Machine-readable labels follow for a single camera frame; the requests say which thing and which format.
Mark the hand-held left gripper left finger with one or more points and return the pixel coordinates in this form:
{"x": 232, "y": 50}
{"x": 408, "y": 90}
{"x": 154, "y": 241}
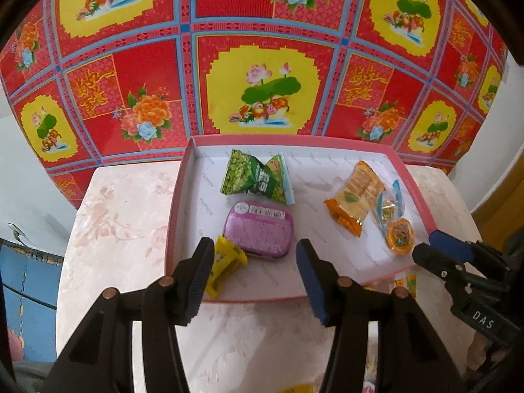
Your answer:
{"x": 200, "y": 279}

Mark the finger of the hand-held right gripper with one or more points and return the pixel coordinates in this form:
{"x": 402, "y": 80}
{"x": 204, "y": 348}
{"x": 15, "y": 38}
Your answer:
{"x": 430, "y": 256}
{"x": 448, "y": 241}

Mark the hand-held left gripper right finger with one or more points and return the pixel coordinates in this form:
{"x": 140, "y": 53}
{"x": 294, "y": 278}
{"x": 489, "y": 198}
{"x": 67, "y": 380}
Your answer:
{"x": 313, "y": 287}

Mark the small yellow candy packet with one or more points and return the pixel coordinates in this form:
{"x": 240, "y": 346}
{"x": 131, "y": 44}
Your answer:
{"x": 227, "y": 264}

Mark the orange rimmed jelly cup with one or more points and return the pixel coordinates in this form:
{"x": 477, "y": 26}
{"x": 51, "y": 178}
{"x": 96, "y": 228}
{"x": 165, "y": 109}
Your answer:
{"x": 401, "y": 234}

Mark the orange printed candy packet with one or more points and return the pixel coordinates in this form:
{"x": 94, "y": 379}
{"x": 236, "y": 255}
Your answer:
{"x": 406, "y": 285}

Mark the blue edged clear packet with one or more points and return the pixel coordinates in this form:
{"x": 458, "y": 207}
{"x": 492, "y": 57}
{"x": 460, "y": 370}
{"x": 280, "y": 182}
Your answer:
{"x": 389, "y": 208}

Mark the pink cardboard box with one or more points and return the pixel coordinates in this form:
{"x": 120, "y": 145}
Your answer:
{"x": 319, "y": 217}

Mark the purple tin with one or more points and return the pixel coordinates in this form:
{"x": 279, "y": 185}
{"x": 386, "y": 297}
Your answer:
{"x": 260, "y": 230}

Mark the orange cracker packet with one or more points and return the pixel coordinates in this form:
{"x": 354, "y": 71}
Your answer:
{"x": 356, "y": 200}

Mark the yellow snack packet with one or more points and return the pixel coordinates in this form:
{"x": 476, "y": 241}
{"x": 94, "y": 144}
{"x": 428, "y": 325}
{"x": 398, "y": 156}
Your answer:
{"x": 297, "y": 389}

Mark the green twin snack packet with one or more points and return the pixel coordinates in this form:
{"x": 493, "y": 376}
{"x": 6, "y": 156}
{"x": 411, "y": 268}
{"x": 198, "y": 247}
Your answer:
{"x": 254, "y": 178}

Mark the person's right hand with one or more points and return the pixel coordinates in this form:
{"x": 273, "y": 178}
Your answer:
{"x": 485, "y": 354}

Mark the brown wooden furniture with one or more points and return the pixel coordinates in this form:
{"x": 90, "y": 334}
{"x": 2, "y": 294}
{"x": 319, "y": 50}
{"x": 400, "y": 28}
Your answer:
{"x": 499, "y": 180}

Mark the blue floor mat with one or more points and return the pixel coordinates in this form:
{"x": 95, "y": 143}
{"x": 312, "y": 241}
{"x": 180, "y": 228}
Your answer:
{"x": 28, "y": 299}

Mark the red printed blanket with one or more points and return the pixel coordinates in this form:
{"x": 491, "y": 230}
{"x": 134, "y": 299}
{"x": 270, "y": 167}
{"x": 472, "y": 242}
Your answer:
{"x": 172, "y": 69}

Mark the white wall socket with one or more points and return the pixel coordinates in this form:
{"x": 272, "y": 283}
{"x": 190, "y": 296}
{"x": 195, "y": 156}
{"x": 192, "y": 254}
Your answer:
{"x": 16, "y": 231}

